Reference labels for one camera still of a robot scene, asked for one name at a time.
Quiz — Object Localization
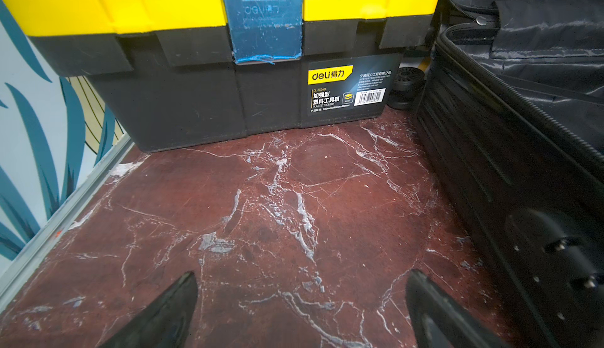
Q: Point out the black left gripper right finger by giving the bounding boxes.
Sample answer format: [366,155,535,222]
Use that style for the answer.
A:
[406,269,509,347]

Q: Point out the yellow and black toolbox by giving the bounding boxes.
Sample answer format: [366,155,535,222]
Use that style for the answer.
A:
[2,0,438,152]

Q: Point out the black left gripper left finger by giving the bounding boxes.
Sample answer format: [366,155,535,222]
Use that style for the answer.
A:
[101,271,198,347]

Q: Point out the black ribbed hard-shell suitcase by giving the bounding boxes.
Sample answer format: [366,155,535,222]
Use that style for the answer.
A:
[414,0,603,347]

